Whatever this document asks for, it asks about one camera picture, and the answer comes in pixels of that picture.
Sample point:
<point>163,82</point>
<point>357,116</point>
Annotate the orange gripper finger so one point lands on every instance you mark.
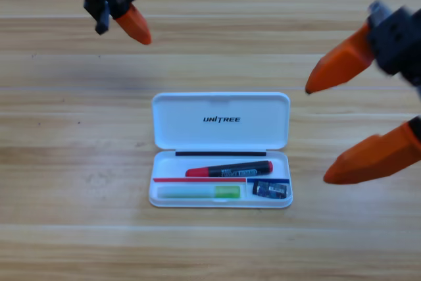
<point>378,159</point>

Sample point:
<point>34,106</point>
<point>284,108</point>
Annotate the red and black marker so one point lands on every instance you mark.
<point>200,171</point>

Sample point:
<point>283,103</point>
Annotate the white Unitree pencil case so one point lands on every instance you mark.
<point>220,129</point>

